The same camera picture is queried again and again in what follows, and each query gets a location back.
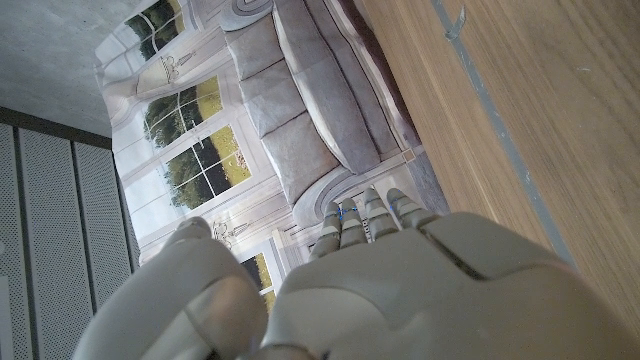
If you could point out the grey tape outline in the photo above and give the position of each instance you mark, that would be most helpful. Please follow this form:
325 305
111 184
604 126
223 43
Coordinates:
500 127

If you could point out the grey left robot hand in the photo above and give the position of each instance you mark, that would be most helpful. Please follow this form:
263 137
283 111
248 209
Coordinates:
425 300

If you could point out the printed living room backdrop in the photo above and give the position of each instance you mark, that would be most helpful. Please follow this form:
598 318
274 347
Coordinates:
310 100

